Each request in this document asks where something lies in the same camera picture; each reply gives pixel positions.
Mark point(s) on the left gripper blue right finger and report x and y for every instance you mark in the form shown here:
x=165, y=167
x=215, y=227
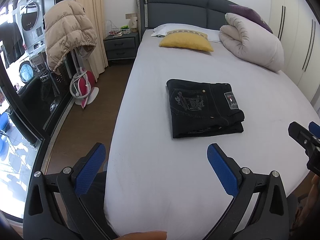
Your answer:
x=259, y=208

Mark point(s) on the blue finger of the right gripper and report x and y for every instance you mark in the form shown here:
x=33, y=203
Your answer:
x=314, y=129
x=303, y=137

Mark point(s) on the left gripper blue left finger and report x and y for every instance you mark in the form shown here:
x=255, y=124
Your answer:
x=69, y=204

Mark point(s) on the black denim pants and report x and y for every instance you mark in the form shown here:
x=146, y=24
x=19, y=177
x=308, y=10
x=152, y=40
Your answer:
x=201, y=109

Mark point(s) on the person's right hand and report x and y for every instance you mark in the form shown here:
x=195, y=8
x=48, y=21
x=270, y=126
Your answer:
x=310, y=202

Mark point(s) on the person's left hand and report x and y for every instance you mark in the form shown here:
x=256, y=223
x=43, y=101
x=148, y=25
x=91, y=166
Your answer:
x=150, y=235

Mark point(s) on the bed with white sheet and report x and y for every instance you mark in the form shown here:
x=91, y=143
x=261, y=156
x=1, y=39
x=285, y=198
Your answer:
x=156, y=182

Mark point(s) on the rolled white duvet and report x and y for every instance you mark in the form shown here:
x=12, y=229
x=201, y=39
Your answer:
x=251, y=42

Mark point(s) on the white wardrobe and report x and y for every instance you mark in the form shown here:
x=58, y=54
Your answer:
x=296, y=26

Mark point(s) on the red white garment steamer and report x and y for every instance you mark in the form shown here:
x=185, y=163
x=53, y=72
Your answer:
x=83, y=87

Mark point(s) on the purple pillow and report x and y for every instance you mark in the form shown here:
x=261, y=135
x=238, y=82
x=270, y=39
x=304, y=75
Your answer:
x=250, y=14

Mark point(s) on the white flat pillow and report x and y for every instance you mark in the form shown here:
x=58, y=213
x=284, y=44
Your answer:
x=163, y=29

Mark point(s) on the yellow cushion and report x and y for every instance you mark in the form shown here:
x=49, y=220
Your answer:
x=186, y=39

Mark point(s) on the dark grey nightstand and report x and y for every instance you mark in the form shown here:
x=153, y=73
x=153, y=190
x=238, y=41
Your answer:
x=121, y=48

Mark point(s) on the beige puffer jacket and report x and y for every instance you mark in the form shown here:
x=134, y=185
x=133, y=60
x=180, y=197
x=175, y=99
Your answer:
x=67, y=27

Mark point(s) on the dark grey upholstered headboard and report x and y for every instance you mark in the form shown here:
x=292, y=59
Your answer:
x=209, y=14

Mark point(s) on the washing machine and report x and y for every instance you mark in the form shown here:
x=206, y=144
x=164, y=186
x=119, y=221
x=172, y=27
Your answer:
x=30, y=15

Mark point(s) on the small wooden box decoration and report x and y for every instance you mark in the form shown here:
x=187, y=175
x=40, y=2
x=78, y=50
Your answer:
x=133, y=21

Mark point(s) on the beige curtain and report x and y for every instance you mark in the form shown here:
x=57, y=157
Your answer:
x=95, y=11

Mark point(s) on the white wire basket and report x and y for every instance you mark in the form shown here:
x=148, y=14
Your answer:
x=112, y=30

